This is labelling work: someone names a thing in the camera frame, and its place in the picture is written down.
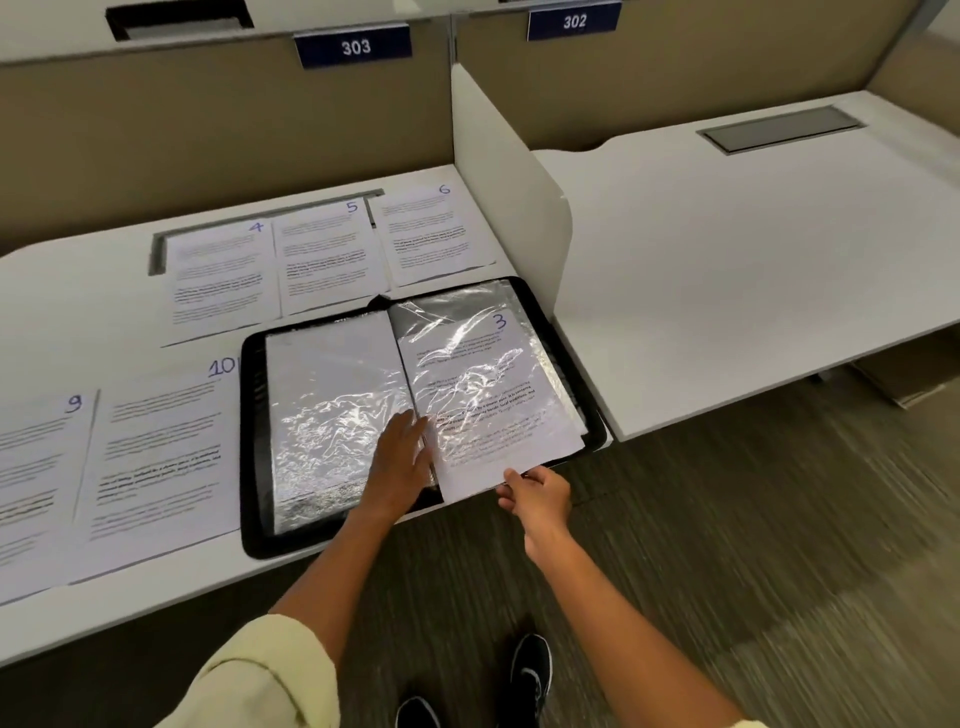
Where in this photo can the person's right hand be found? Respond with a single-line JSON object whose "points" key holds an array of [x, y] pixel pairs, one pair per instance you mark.
{"points": [[541, 507]]}

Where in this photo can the person's left hand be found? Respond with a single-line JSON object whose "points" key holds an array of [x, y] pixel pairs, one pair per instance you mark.
{"points": [[394, 480]]}

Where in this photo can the person's right thumb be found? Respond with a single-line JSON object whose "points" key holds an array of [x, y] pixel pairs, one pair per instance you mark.
{"points": [[520, 478]]}

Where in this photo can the person's left thumb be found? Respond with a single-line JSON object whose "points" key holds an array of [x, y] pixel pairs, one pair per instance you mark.
{"points": [[429, 471]]}

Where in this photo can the white printed paper sheet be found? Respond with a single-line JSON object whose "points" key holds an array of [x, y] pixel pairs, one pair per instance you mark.
{"points": [[330, 255], [161, 465], [37, 487], [431, 232], [221, 281], [487, 420]]}

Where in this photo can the black display folder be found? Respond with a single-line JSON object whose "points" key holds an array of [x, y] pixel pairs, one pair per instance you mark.
{"points": [[255, 450]]}

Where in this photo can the person's left forearm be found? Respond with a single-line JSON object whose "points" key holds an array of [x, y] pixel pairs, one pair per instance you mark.
{"points": [[341, 570]]}

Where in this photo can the person's right forearm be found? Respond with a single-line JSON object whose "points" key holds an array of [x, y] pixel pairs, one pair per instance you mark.
{"points": [[622, 645]]}

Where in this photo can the person's right black shoe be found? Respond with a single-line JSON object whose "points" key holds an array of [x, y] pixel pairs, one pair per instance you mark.
{"points": [[531, 675]]}

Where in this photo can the person's black shoe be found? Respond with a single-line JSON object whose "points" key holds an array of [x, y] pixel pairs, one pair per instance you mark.
{"points": [[531, 675], [416, 712]]}

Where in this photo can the person's left black shoe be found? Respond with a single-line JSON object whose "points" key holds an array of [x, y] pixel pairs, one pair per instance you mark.
{"points": [[416, 712]]}

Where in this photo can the pale yellow sleeve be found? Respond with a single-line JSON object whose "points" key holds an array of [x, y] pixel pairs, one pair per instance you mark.
{"points": [[262, 679]]}

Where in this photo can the white desk divider panel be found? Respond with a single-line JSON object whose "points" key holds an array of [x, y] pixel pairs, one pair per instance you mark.
{"points": [[502, 187]]}

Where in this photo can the cardboard box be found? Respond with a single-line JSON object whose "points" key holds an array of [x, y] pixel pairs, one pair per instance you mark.
{"points": [[911, 375]]}

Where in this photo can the blue number plate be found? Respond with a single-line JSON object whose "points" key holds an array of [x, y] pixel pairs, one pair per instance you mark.
{"points": [[574, 21], [352, 46]]}

